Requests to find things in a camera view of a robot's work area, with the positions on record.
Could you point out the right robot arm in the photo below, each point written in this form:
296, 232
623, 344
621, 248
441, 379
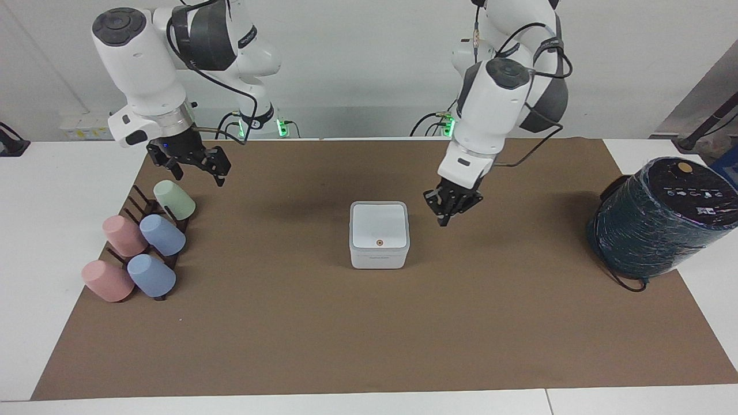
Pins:
138, 63

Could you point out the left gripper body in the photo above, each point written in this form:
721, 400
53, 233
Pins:
458, 189

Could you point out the green plastic cup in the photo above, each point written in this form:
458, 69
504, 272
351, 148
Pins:
176, 200

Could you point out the white square trash can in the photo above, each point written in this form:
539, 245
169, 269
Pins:
379, 233

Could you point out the pink plastic cup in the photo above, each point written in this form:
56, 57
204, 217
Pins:
108, 280
123, 235

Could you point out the black wrapped cylindrical appliance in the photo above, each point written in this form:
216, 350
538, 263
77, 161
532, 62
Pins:
663, 222

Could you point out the blue plastic cup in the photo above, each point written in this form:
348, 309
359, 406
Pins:
163, 234
151, 275

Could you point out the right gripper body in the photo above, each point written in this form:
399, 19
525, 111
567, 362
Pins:
176, 144

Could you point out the dark brown cup rack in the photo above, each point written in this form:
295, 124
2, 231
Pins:
154, 206

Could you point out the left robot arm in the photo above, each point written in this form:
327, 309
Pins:
490, 109

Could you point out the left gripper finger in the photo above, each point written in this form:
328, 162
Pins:
466, 204
438, 208

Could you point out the black stand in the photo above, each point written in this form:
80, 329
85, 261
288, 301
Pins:
12, 147
706, 124

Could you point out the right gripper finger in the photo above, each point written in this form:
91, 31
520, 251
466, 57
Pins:
166, 164
216, 164

